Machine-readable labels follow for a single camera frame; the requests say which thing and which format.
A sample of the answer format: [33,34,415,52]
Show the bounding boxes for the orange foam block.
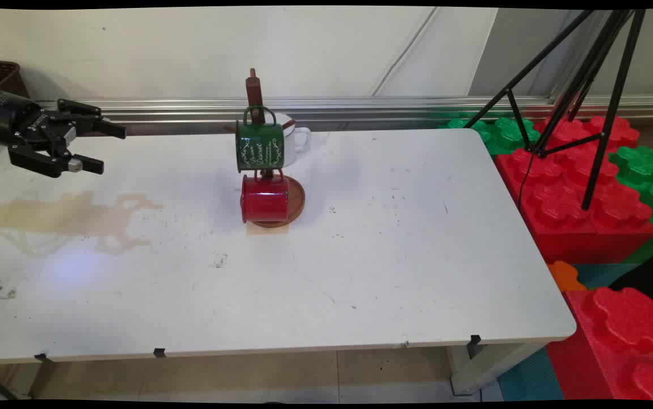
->
[546,260,588,292]

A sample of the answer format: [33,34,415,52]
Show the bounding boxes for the black tripod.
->
[463,9,647,211]

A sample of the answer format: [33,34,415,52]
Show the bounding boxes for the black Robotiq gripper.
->
[0,85,127,179]

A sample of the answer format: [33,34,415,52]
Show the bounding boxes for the white table leg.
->
[447,340,550,397]

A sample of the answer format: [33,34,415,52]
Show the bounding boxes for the white wall cable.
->
[371,7,441,97]

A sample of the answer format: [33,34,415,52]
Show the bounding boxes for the dark brown wicker basket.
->
[0,59,30,101]

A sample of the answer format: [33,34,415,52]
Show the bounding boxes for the red enamel mug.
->
[240,169,291,225]

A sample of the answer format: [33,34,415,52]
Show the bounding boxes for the teal foam block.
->
[496,346,565,401]
[573,262,641,291]

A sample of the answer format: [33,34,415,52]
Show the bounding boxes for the brown wooden mug tree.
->
[224,68,307,229]

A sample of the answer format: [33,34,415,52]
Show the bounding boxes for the green enamel mug white print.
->
[235,105,286,173]

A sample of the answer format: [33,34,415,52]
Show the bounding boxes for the aluminium window rail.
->
[30,95,653,135]

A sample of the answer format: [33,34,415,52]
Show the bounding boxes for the green foam block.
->
[437,116,541,156]
[609,145,653,235]

